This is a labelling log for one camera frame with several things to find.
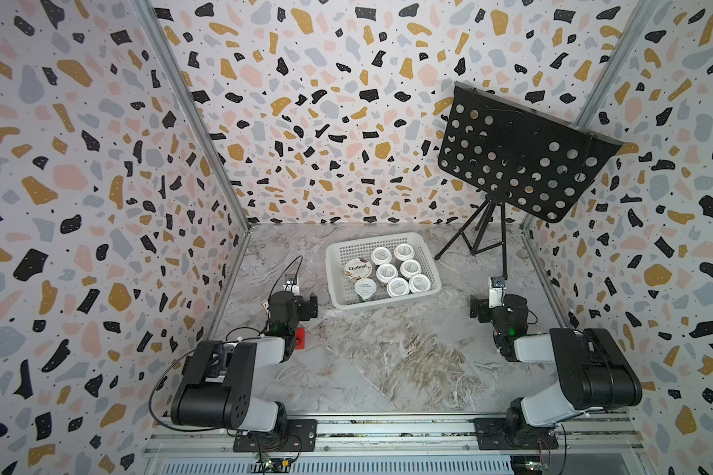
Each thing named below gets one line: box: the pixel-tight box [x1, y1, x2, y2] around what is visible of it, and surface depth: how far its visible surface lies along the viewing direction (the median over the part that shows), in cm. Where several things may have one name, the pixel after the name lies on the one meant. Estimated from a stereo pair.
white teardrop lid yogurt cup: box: [354, 278, 378, 302], surface depth 97 cm
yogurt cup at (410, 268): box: [400, 259, 422, 279], surface depth 102 cm
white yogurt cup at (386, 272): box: [375, 263, 400, 284], surface depth 99 cm
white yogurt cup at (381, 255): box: [370, 246, 393, 266], surface depth 105 cm
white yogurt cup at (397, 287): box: [386, 277, 409, 297], surface depth 96 cm
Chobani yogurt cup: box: [344, 257, 373, 280], surface depth 102 cm
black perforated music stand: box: [434, 81, 624, 280], surface depth 78 cm
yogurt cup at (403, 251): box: [393, 243, 415, 262], surface depth 105 cm
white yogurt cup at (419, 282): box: [408, 273, 431, 292], surface depth 97 cm
